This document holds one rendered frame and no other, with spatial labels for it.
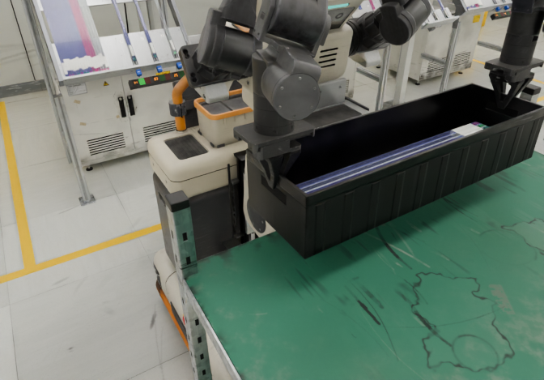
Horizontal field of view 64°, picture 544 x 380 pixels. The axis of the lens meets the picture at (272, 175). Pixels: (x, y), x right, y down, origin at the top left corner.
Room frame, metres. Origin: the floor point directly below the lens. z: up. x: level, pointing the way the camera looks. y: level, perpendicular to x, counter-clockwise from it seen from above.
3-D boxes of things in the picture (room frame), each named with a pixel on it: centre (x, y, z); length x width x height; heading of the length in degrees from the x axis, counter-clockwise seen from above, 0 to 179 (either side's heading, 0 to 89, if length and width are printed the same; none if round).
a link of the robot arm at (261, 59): (0.56, 0.00, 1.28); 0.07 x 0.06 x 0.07; 16
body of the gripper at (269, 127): (0.56, 0.00, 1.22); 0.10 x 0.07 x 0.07; 122
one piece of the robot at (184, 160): (1.28, 0.11, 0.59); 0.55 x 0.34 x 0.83; 122
